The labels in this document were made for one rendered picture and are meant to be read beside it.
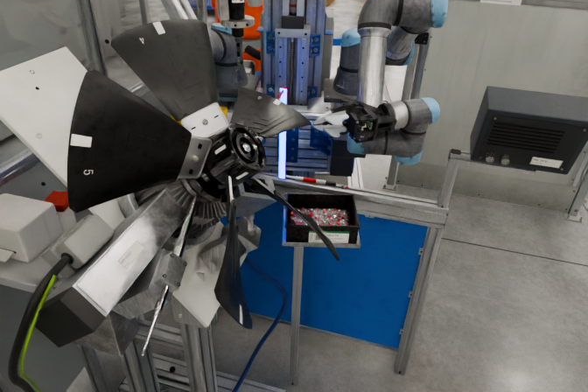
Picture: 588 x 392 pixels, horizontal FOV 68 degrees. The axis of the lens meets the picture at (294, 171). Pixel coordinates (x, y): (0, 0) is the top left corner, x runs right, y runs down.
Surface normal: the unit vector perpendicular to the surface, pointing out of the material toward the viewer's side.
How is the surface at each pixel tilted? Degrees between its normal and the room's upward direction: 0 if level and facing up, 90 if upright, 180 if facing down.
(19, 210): 0
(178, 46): 40
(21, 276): 0
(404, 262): 90
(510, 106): 15
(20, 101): 50
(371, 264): 90
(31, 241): 90
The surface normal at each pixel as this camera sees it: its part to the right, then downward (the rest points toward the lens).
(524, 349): 0.03, -0.85
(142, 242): 0.76, -0.42
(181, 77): 0.22, -0.24
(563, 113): -0.04, -0.69
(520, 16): -0.26, 0.51
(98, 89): 0.75, -0.01
